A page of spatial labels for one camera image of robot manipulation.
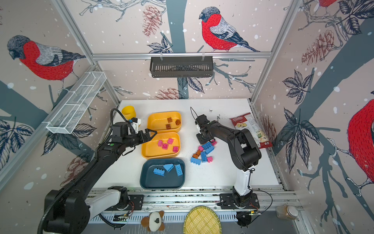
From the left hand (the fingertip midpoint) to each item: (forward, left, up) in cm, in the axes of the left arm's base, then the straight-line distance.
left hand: (154, 131), depth 81 cm
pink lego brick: (+1, 0, -17) cm, 17 cm away
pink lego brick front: (-10, -33, -16) cm, 38 cm away
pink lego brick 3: (+3, -7, -16) cm, 18 cm away
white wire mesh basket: (+10, +42, +13) cm, 45 cm away
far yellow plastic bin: (+20, -2, -18) cm, 27 cm away
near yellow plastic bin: (-3, +6, -18) cm, 19 cm away
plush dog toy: (-41, -4, -14) cm, 43 cm away
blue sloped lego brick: (-15, -8, -15) cm, 23 cm away
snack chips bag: (+16, -61, -13) cm, 64 cm away
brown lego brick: (+21, -5, -17) cm, 27 cm away
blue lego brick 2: (0, -31, -18) cm, 36 cm away
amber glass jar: (-37, -64, -7) cm, 74 cm away
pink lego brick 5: (+2, -36, -16) cm, 39 cm away
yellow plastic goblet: (+20, +23, -7) cm, 31 cm away
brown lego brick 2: (+15, -4, -17) cm, 23 cm away
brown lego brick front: (-8, -24, -16) cm, 30 cm away
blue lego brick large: (-8, -29, -16) cm, 34 cm away
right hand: (+6, -30, -17) cm, 35 cm away
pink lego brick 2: (-1, -4, -16) cm, 17 cm away
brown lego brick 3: (+18, -11, -15) cm, 26 cm away
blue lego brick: (-16, -14, -17) cm, 28 cm away
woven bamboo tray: (-40, -26, -17) cm, 50 cm away
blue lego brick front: (-11, -24, -16) cm, 30 cm away
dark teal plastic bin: (-22, +2, -17) cm, 28 cm away
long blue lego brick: (-18, -3, -15) cm, 23 cm away
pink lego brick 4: (-3, -11, -17) cm, 21 cm away
